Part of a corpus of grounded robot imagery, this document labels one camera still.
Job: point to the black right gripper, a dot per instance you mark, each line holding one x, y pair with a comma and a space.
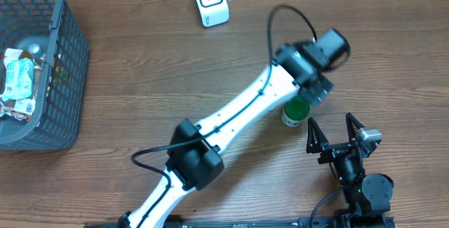
339, 153

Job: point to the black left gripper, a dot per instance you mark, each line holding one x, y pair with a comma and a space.
316, 97

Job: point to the green lid white jar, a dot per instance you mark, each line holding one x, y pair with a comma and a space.
295, 111

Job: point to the yellow liquid bottle silver cap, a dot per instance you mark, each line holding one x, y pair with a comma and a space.
35, 45

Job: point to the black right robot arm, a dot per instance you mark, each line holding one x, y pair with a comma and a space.
367, 196

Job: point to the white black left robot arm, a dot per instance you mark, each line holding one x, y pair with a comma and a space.
195, 149

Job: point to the white barcode scanner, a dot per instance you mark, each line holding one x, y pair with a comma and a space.
213, 12

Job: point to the grey plastic mesh basket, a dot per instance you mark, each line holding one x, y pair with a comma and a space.
61, 87

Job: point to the teal packet in basket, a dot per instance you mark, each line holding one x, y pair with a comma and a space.
19, 79

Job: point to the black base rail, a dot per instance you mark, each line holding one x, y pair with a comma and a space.
245, 224

